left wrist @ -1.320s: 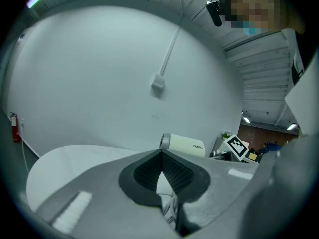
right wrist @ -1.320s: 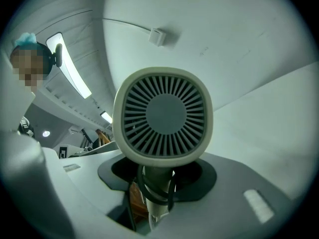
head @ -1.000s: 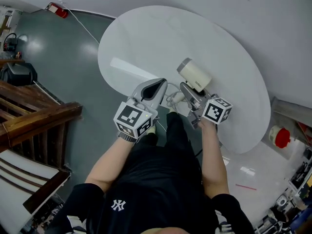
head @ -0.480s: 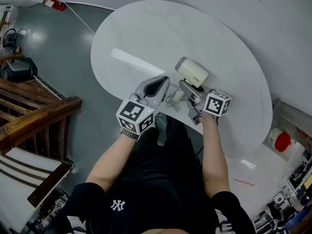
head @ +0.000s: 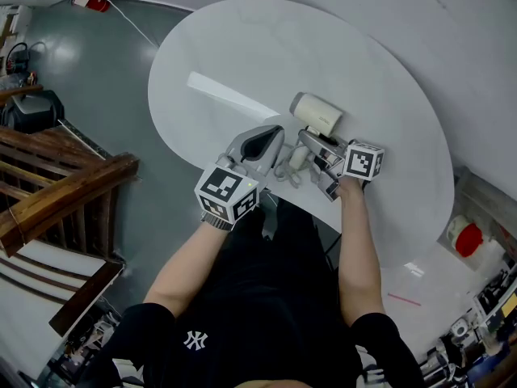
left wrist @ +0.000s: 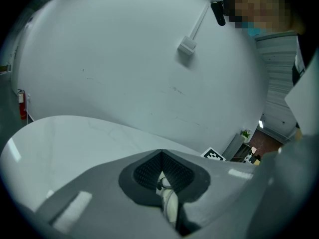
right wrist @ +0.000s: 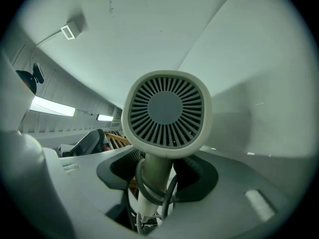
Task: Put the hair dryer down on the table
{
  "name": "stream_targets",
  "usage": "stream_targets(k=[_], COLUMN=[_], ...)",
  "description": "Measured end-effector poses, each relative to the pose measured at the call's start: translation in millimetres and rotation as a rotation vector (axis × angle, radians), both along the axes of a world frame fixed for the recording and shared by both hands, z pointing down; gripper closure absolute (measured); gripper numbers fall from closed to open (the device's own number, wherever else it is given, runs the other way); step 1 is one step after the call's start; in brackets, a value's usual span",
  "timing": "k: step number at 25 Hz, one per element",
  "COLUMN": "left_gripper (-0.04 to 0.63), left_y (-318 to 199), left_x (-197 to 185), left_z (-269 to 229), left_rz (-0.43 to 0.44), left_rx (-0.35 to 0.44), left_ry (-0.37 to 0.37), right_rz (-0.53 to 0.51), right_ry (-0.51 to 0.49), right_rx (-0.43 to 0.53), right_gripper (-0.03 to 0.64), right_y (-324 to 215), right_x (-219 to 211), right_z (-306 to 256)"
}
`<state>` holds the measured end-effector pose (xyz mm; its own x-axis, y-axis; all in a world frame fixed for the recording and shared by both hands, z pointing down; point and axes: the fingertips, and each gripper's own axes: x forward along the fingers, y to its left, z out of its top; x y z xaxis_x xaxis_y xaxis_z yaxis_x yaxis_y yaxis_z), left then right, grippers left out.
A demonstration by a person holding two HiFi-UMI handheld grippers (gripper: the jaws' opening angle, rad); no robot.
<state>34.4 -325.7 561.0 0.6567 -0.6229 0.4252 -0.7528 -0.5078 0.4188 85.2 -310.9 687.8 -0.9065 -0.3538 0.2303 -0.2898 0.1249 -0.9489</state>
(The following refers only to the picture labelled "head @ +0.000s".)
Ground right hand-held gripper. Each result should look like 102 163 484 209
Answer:
297 129 386 202

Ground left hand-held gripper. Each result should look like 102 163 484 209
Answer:
193 124 286 233

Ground white hair dryer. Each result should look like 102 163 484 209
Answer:
274 91 345 188

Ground person's right forearm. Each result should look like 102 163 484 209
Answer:
336 177 388 327

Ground person's left forearm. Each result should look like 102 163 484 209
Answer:
143 218 229 309

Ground person's black trousers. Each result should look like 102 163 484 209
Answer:
225 197 339 286

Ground thin red stick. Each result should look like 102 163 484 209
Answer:
387 293 422 307

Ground red round cap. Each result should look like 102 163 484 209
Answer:
456 222 485 259

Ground wooden chair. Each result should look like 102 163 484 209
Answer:
0 125 141 259

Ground person's black shirt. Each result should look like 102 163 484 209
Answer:
86 232 426 388

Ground red fire extinguisher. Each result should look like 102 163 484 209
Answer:
71 0 111 14

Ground black equipment case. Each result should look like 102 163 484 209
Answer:
1 90 66 135

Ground dark wooden beam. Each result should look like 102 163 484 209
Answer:
48 258 125 338

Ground black hoop stand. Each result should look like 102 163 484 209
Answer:
5 41 30 75

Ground white floor cable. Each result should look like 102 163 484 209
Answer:
90 0 162 50

